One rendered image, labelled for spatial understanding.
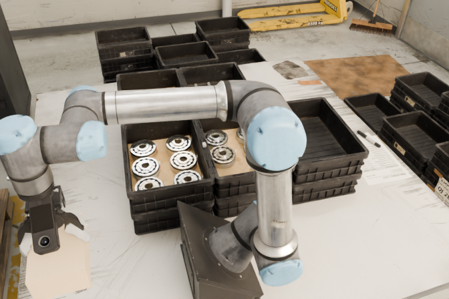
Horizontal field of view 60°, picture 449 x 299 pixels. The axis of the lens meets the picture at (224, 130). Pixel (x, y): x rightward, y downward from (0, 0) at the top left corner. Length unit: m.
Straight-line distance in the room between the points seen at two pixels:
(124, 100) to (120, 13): 3.91
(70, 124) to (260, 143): 0.36
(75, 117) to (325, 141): 1.16
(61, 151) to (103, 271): 0.74
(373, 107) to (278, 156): 2.33
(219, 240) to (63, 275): 0.46
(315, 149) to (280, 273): 0.73
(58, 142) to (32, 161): 0.06
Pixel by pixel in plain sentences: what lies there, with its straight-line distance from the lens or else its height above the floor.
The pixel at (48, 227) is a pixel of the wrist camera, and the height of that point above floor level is 1.24.
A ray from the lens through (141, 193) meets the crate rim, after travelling 1.32.
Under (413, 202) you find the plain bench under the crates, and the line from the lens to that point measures 1.77.
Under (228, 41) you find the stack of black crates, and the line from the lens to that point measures 3.20.
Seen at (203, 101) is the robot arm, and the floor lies 1.40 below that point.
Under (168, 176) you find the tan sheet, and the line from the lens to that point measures 1.50.
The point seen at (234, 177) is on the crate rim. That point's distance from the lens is 1.35.
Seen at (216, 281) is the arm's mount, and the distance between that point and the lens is 1.15.
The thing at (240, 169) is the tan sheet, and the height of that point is 0.83.
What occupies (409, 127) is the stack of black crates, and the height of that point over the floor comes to 0.38.
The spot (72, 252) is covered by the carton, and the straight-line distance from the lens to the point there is 0.98.
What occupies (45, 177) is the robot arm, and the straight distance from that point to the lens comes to 0.84.
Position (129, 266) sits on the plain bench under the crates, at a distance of 1.43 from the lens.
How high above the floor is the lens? 1.89
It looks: 38 degrees down
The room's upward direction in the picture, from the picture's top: 2 degrees clockwise
